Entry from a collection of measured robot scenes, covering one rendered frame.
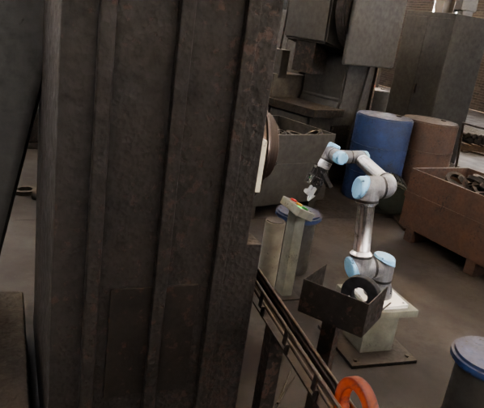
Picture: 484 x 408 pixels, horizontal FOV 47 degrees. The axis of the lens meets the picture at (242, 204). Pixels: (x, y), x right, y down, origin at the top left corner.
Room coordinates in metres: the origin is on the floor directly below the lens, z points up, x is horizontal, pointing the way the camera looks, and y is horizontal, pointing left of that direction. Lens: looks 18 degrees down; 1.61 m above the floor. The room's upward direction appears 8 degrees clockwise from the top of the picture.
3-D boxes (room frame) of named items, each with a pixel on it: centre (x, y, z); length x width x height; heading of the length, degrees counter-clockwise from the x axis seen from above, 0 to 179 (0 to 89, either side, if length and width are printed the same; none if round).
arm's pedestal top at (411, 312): (2.73, -0.79, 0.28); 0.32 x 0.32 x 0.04; 21
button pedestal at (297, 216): (3.21, -0.34, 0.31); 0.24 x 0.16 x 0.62; 24
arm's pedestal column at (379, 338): (2.73, -0.79, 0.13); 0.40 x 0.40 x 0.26; 21
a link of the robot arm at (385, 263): (2.72, -0.78, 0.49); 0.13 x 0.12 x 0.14; 108
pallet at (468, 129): (10.08, -3.82, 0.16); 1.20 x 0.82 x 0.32; 14
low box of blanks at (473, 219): (4.44, -1.92, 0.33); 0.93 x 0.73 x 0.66; 31
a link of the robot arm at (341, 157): (3.09, -0.51, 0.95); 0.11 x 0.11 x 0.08; 18
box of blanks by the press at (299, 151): (5.05, -0.11, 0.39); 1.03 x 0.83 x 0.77; 129
